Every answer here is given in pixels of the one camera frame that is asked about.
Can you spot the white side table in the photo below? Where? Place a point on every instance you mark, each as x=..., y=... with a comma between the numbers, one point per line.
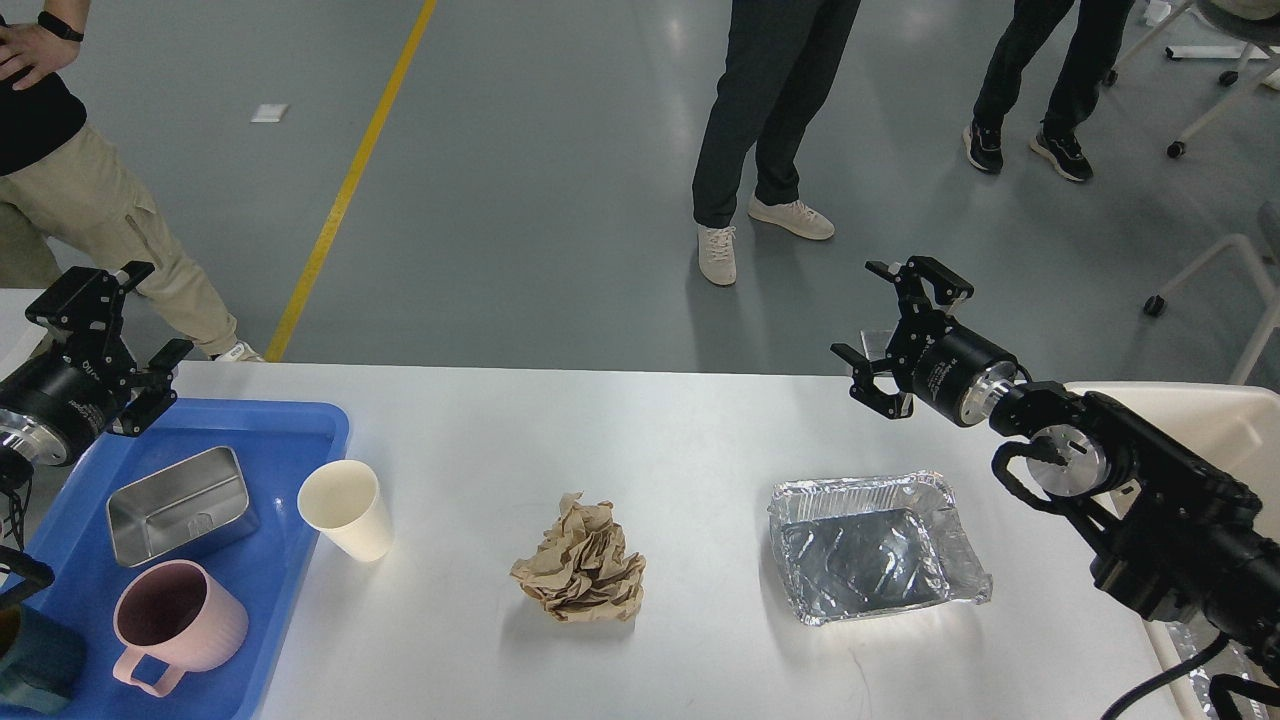
x=19, y=337

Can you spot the person in beige trousers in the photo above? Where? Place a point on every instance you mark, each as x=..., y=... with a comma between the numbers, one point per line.
x=61, y=179

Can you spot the crumpled brown paper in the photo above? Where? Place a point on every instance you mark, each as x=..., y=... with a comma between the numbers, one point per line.
x=581, y=572

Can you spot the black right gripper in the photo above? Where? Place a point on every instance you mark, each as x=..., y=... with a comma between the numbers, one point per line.
x=957, y=372

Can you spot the white chair leg right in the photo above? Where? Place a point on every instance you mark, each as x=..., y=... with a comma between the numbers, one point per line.
x=1239, y=267

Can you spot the person in dark trousers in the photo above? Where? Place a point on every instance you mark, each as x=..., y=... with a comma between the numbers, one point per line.
x=782, y=59

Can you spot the blue plastic tray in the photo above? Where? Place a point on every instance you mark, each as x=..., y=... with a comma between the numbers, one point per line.
x=277, y=444

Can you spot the beige plastic bin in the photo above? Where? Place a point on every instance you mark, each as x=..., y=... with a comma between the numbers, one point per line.
x=1235, y=428

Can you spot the teal cup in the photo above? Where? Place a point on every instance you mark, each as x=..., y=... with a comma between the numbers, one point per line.
x=41, y=661

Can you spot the cream paper cup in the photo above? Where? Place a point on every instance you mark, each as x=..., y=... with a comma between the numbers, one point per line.
x=343, y=500

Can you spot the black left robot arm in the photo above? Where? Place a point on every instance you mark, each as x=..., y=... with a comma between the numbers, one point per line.
x=32, y=576

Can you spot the square stainless steel tray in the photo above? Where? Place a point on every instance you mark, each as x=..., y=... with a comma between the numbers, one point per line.
x=187, y=511

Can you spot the aluminium foil tray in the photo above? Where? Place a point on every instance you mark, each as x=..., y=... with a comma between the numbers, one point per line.
x=859, y=548

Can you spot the pink mug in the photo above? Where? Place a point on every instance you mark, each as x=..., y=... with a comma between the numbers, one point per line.
x=174, y=619

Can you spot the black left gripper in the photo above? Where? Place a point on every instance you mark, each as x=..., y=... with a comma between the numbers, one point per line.
x=55, y=406

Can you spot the clear floor plate left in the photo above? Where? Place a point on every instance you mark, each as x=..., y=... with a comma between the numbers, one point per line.
x=876, y=344

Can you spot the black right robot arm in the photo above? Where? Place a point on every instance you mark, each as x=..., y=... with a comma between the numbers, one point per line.
x=1173, y=536

